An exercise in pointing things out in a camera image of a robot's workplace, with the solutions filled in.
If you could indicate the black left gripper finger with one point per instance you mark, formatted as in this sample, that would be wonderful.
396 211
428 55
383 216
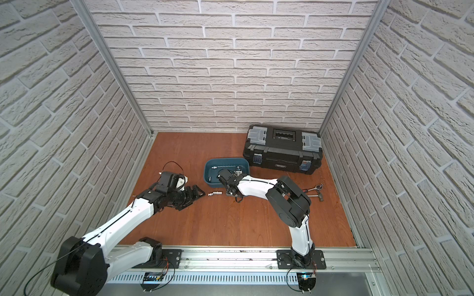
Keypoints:
195 191
186 203

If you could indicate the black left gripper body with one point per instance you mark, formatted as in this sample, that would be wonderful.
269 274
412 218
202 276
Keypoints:
190 196

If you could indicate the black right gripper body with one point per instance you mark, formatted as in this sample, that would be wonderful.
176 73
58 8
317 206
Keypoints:
228 190

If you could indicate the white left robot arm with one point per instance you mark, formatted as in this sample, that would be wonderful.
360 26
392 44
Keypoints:
85 264

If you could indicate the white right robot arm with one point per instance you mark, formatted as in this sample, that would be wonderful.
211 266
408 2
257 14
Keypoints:
287 199

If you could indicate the teal plastic storage box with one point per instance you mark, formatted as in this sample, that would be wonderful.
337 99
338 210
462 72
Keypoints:
230 164

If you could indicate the black grey toolbox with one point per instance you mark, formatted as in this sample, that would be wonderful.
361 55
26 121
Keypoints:
283 149

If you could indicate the left controller board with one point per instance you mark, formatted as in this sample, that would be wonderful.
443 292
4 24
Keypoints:
152 281

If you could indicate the controller board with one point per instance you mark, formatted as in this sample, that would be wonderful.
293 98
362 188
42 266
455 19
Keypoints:
152 281
306 281

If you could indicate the ratchet wrench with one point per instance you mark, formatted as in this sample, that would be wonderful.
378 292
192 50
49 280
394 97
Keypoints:
317 188

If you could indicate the right controller board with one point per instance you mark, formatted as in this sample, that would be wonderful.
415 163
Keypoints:
306 281

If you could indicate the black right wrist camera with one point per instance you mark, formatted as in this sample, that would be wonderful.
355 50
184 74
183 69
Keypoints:
225 176

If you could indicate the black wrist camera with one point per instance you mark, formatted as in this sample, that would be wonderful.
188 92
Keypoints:
169 182
225 176

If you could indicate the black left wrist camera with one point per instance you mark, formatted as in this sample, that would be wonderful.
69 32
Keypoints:
169 182

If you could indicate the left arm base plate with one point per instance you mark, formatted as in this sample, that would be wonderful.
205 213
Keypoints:
168 258

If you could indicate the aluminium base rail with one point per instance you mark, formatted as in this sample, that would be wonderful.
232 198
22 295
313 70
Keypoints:
252 265

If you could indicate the hammer with dark handle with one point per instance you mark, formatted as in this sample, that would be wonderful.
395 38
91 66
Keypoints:
319 196

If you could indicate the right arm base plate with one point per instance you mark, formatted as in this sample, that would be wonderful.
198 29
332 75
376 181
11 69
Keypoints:
288 259

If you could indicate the aluminium frame post left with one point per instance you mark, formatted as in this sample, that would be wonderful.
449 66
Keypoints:
100 42

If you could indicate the aluminium frame post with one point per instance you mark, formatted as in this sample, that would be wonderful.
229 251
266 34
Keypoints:
100 42
367 36

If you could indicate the aluminium frame post right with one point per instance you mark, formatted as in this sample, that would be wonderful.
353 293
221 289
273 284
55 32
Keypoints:
367 36

